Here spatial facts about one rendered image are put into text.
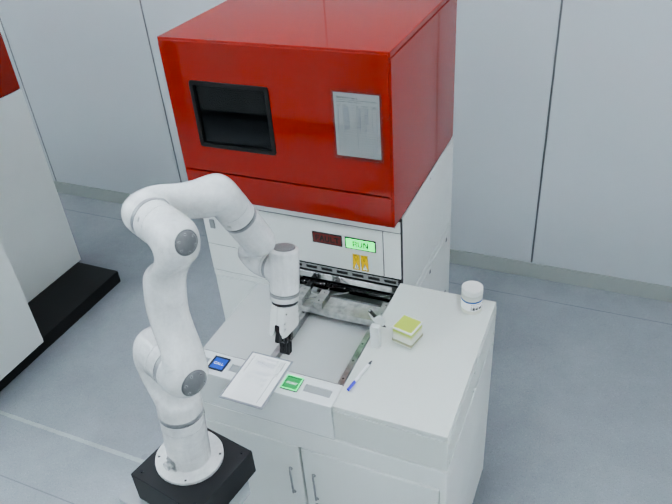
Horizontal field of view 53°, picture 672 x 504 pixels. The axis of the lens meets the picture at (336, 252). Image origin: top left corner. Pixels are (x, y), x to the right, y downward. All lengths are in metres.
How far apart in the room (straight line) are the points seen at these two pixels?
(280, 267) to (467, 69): 2.06
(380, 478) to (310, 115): 1.14
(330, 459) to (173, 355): 0.75
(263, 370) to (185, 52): 1.05
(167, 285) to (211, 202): 0.21
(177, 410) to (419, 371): 0.74
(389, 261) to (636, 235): 1.83
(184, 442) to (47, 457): 1.68
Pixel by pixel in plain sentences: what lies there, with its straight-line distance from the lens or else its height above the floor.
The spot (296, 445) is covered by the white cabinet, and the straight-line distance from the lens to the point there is 2.22.
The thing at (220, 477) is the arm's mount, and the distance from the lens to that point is 1.96.
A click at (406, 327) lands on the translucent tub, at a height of 1.03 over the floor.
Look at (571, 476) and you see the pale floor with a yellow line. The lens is 3.13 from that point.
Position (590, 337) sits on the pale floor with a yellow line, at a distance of 3.77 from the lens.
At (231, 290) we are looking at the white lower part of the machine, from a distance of 2.84.
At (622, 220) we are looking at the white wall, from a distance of 3.85.
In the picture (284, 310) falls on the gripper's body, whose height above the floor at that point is 1.26.
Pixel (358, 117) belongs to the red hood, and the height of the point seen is 1.61.
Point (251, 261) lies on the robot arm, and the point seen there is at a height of 1.39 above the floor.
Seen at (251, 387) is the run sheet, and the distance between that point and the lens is 2.09.
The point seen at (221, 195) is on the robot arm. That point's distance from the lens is 1.56.
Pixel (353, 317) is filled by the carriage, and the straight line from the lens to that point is 2.42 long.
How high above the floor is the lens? 2.44
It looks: 34 degrees down
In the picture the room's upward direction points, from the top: 5 degrees counter-clockwise
